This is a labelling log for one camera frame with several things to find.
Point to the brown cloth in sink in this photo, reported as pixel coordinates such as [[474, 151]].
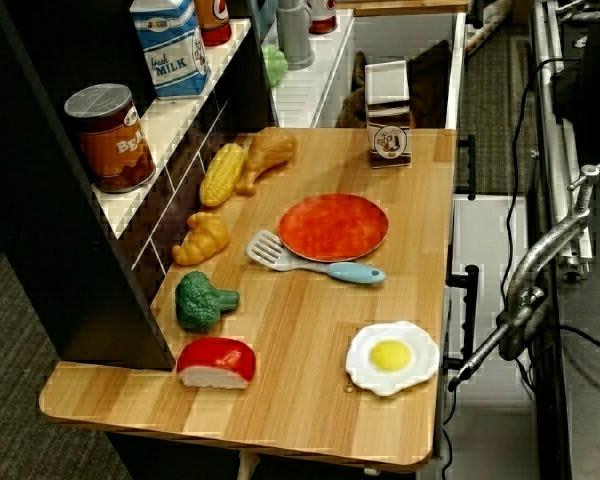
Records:
[[427, 85]]

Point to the metal C-clamp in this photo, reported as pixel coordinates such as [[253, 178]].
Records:
[[535, 265]]

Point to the grey toy faucet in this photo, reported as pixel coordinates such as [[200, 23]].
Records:
[[295, 40]]

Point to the blue fresh milk carton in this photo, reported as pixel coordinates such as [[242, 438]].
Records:
[[170, 55]]

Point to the white toy sink counter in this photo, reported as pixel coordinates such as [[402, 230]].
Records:
[[325, 75]]

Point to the toy croissant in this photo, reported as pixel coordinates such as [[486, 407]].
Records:
[[202, 240]]

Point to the toy fried egg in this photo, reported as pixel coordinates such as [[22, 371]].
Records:
[[392, 357]]

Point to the orange round plate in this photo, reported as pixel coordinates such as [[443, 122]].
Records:
[[332, 227]]

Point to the red sauce jar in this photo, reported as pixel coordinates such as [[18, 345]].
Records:
[[214, 22]]

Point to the tomato can red label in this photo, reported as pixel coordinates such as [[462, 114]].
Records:
[[323, 17]]

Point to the yellow toy corn cob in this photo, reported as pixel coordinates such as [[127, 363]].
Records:
[[222, 175]]

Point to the green toy broccoli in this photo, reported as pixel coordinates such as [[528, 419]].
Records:
[[197, 300]]

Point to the black shelf unit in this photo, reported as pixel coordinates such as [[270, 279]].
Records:
[[40, 225]]

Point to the beans can brown label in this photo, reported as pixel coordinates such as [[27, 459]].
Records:
[[112, 145]]

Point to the toy chicken drumstick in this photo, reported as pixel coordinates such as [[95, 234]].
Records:
[[267, 150]]

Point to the brown chocolate milk box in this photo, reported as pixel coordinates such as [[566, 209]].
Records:
[[387, 135]]

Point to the green toy vegetable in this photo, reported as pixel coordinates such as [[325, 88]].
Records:
[[275, 65]]

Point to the aluminium frame rail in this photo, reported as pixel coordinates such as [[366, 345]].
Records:
[[555, 150]]

